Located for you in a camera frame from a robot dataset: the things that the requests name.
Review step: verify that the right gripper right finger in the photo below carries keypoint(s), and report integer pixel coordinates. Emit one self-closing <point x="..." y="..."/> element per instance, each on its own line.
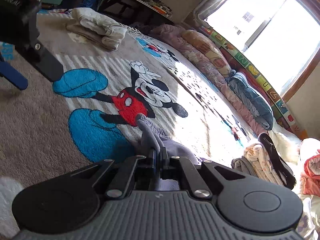
<point x="180" y="174"/>

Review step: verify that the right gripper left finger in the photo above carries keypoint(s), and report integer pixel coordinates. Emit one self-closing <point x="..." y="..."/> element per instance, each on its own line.
<point x="134" y="173"/>

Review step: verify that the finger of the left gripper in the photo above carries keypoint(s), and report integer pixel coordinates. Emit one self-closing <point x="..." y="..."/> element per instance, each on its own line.
<point x="12" y="75"/>
<point x="36" y="54"/>

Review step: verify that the purple grey sweatpants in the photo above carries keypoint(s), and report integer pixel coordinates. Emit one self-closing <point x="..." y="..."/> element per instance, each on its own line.
<point x="154" y="140"/>

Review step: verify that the white folded clothes pile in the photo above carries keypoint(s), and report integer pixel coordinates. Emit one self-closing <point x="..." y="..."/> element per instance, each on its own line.
<point x="97" y="27"/>

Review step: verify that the cream grey clothes stack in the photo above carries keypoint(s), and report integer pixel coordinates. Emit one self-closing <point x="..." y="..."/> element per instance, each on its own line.
<point x="256" y="162"/>

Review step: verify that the Mickey Mouse plush blanket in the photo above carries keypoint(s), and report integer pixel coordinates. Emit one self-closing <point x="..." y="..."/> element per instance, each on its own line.
<point x="52" y="128"/>

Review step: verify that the dark side desk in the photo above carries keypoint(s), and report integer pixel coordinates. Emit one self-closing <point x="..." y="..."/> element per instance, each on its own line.
<point x="124" y="11"/>

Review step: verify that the colourful alphabet foam mat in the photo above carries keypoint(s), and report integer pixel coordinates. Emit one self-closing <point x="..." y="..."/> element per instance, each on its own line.
<point x="236" y="58"/>

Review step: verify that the yellow patterned pillow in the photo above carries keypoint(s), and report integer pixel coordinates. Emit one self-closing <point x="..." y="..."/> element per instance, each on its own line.
<point x="209" y="50"/>

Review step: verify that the orange white rolled quilt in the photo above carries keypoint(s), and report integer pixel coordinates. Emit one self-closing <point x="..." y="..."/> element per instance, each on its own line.
<point x="309" y="167"/>

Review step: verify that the pink floral long quilt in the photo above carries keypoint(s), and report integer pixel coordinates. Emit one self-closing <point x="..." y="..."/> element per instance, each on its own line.
<point x="172" y="35"/>

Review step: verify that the window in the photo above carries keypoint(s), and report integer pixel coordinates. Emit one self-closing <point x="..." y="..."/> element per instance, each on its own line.
<point x="279" y="37"/>

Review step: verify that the grey curtain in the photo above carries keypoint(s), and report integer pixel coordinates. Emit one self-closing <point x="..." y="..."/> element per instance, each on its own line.
<point x="212" y="0"/>

